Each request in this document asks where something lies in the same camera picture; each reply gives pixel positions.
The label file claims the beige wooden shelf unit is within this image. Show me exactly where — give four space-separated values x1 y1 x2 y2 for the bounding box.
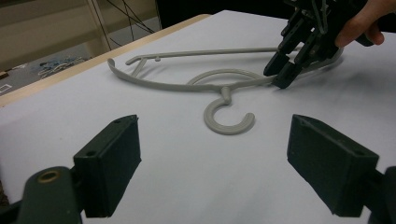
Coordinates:
0 0 157 73

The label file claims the white table cover sheet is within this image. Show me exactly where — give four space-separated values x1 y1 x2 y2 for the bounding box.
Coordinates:
0 9 396 224

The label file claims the pile of pale hangers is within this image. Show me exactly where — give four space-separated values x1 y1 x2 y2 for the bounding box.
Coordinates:
36 55 87 78

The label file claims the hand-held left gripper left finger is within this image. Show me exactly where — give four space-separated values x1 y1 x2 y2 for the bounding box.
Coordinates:
74 115 142 218

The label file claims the wooden table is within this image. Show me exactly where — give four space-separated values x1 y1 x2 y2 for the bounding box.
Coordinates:
0 13 213 108

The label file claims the dark curtain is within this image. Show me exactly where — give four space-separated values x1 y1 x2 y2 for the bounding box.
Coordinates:
155 0 294 30

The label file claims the right hand-held gripper cable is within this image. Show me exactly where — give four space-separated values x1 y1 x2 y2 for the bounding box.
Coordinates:
309 0 330 35

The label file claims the bundle of black floor cables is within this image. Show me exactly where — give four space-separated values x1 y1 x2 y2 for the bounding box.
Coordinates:
92 0 155 50

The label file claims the grey plastic clothes hanger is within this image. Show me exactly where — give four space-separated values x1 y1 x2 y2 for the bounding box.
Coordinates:
106 46 345 136

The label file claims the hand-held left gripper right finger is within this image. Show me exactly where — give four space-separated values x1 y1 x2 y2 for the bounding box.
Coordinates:
287 114 380 218

